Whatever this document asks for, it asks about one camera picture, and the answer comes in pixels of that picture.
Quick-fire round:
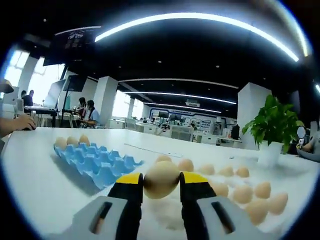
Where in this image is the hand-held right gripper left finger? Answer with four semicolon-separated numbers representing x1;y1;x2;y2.
49;172;145;240

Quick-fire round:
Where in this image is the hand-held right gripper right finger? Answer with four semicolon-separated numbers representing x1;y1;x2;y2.
179;171;278;240

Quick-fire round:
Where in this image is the cluster of beige eggs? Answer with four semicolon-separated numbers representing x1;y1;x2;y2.
154;154;290;226

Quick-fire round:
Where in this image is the blue egg tray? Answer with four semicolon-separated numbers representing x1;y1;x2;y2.
53;142;146;191

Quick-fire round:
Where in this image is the white foam egg holder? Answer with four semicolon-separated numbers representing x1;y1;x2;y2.
143;154;313;233

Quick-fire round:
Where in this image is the black desk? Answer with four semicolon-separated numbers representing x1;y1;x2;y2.
24;104;76;128

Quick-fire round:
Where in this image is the tilted monitor on stand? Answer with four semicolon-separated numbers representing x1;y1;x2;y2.
43;79;66;110

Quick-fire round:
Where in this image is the black monitor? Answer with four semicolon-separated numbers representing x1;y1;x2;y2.
62;74;88;92

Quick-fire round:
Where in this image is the large dark display screen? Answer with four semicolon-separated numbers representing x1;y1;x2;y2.
42;26;102;67

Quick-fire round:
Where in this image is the row of white office desks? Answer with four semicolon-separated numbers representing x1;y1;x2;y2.
107;118;243;146

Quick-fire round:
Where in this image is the white table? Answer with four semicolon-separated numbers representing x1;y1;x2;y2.
0;126;320;240

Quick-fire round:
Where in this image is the thin ceiling light strip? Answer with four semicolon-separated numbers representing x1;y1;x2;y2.
143;101;233;112
123;91;237;105

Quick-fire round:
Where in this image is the green plant in white pot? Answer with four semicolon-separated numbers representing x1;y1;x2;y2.
241;94;305;166

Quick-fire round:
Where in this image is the long ceiling light strip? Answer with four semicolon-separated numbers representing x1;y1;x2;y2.
94;12;300;63

